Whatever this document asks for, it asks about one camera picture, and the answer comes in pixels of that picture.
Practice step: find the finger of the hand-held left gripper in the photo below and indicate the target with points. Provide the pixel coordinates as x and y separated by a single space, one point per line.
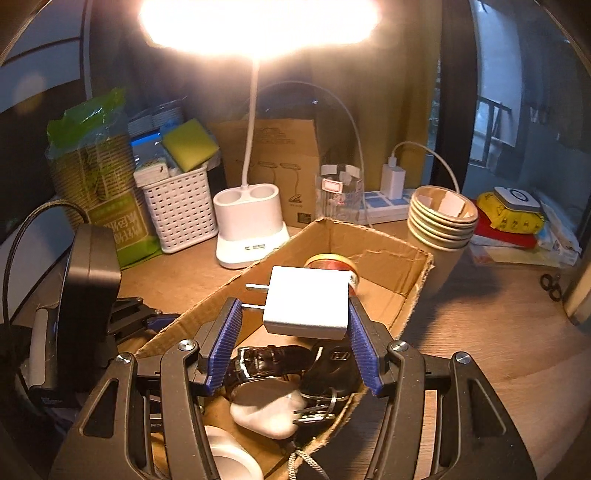
138 323

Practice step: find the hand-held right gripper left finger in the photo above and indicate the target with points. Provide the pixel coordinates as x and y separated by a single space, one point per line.
225 344

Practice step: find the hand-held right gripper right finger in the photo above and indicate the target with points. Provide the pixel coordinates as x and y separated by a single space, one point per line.
365 350

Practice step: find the black car key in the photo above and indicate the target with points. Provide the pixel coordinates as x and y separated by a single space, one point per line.
332 369

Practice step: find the white earbuds case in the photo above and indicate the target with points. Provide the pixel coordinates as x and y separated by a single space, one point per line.
263 410

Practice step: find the white square power adapter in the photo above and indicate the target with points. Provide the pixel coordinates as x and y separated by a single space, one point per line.
307 300

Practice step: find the cardboard box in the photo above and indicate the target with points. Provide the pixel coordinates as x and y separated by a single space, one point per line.
383 272

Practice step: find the red can with yellow lid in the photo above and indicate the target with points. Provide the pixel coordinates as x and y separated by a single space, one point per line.
332 265

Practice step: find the white round jar lid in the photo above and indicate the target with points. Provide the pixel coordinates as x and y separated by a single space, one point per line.
231 461

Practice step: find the white plastic basket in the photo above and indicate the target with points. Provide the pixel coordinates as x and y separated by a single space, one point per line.
182 217

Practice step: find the white desk lamp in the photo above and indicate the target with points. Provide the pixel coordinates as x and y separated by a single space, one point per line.
249 221

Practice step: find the stack of paper cups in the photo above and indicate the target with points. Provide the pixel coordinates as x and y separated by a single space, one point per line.
438 249

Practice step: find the bagged pack of paper cups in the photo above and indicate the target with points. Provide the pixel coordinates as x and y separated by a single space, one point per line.
101 184

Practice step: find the white power strip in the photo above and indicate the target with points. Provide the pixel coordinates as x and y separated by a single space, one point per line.
376 205

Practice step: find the small white carton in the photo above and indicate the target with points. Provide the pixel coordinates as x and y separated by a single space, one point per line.
152 174

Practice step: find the clear plastic container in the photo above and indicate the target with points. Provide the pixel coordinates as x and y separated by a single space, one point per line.
339 198

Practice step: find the white folded paper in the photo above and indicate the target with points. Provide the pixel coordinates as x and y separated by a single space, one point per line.
450 205

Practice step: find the tan paper envelope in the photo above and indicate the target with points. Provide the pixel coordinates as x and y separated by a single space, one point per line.
508 257

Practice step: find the red flat packet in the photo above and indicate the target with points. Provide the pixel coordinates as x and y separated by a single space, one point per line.
494 237

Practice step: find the white slim usb charger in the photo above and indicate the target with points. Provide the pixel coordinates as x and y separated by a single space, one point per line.
393 180

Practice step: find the blue tissue pack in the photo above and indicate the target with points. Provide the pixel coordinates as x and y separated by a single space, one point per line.
145 147

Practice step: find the yellow sponge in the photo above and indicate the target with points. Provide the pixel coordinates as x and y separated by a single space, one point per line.
189 143

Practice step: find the yellow wet wipes pack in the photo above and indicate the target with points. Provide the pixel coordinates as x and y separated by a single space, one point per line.
503 217

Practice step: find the brown lamp carton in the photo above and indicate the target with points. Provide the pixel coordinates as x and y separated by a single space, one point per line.
286 152

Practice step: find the clear plastic packaging stack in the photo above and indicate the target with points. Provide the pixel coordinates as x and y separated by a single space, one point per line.
154 117

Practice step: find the steel thermos with tag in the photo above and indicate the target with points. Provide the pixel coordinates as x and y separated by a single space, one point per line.
579 300

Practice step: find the white paper packets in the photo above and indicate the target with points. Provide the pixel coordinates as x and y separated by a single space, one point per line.
558 235

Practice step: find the yellow curtain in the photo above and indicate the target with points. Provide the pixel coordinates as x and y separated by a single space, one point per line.
406 92

